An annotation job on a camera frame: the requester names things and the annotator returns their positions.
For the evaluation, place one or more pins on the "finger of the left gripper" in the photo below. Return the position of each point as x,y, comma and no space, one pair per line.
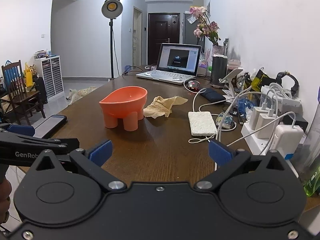
19,129

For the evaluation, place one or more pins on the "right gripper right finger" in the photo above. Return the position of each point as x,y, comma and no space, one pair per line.
228,162

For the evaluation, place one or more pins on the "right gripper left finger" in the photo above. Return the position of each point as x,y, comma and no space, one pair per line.
89,163

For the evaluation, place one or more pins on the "orange footed bowl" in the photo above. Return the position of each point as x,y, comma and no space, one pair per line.
125,103

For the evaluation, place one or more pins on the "beige cleaning cloth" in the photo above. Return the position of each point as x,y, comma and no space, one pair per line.
162,106

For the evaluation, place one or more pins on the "person's left hand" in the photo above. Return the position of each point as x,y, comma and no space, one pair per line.
5,192

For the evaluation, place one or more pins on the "black smartphone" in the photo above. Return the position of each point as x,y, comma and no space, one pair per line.
49,126

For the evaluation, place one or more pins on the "wooden chair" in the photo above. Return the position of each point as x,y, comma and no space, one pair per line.
21,101

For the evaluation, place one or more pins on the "white power strip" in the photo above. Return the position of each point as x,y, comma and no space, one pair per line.
255,145

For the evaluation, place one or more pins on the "white sponge block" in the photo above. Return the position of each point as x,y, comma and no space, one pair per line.
201,124

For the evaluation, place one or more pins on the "yellow bag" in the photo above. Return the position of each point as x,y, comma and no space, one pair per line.
29,73

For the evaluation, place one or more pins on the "blue plastic packet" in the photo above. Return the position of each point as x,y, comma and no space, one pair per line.
243,104

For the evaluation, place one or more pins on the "white dog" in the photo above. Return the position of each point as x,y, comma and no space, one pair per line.
75,95

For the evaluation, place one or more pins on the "large white power adapter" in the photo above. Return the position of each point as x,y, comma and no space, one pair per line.
286,140

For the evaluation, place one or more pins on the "white drawer cabinet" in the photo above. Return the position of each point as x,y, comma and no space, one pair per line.
50,70

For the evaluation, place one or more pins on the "dark blue pouch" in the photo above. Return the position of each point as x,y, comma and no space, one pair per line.
212,96

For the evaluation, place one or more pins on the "computer mouse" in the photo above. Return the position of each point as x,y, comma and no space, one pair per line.
193,85

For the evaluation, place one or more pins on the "black yellow package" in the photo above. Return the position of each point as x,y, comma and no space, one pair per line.
260,79

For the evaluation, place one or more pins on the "green spray bottle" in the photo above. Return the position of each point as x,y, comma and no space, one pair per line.
313,183

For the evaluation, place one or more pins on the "black cylindrical speaker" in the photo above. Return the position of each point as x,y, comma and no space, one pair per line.
219,69

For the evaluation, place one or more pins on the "silver laptop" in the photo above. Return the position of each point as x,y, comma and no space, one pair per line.
177,63

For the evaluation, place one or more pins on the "pink flowers in vase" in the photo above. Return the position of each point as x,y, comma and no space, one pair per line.
207,29

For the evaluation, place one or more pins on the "dark entrance door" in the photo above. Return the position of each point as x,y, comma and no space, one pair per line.
162,28

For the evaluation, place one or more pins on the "studio light on stand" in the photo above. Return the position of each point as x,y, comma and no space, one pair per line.
111,9

